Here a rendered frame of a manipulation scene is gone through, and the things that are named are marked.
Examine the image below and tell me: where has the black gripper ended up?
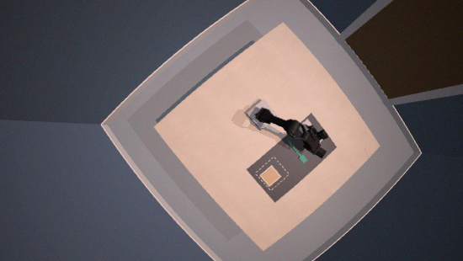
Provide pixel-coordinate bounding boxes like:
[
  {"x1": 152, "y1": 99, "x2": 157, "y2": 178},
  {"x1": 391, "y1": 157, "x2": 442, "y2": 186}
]
[{"x1": 312, "y1": 130, "x2": 328, "y2": 142}]

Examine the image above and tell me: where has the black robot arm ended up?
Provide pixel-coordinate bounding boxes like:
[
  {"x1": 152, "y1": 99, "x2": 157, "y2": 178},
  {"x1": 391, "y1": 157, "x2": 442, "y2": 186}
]
[{"x1": 255, "y1": 107, "x2": 327, "y2": 158}]

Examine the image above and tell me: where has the green small trowel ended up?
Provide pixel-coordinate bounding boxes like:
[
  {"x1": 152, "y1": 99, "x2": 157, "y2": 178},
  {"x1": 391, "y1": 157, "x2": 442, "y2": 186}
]
[{"x1": 287, "y1": 141, "x2": 307, "y2": 164}]

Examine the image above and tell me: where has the beige square tile with dark centre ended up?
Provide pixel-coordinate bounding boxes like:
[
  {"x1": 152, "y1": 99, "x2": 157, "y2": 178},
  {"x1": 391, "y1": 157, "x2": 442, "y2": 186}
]
[{"x1": 259, "y1": 165, "x2": 281, "y2": 186}]

